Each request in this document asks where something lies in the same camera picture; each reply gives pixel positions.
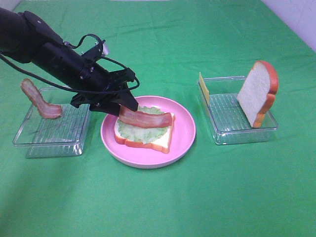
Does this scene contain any right clear plastic tray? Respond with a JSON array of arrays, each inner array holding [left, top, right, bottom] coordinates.
[[197, 76, 278, 145]]

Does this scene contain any toy bread slice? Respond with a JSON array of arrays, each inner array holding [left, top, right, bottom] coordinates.
[[237, 60, 279, 128], [114, 113, 175, 154]]

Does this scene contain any clear plastic tray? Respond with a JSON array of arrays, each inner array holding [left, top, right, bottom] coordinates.
[[197, 76, 278, 145], [13, 86, 91, 158]]

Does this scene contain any green tablecloth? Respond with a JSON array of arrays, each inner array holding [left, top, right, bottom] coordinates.
[[0, 0, 316, 237]]

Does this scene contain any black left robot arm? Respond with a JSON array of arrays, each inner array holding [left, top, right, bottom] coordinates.
[[0, 8, 138, 116]]

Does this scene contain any yellow toy cheese slice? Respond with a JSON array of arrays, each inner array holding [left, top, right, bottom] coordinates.
[[199, 72, 210, 105]]

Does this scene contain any toy bacon strip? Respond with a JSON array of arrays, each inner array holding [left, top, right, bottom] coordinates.
[[118, 106, 174, 128], [20, 79, 62, 119]]

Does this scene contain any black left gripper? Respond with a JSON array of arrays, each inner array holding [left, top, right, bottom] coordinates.
[[80, 40, 138, 117]]

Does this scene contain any pink round plate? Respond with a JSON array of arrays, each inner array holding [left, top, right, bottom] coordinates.
[[100, 95, 196, 169]]

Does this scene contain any left clear plastic tray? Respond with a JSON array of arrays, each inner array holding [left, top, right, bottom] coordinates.
[[13, 86, 91, 158]]

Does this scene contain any toy lettuce leaf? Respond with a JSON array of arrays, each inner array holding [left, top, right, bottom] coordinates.
[[114, 119, 172, 147]]

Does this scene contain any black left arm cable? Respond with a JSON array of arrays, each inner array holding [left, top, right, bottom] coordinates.
[[0, 34, 140, 95]]

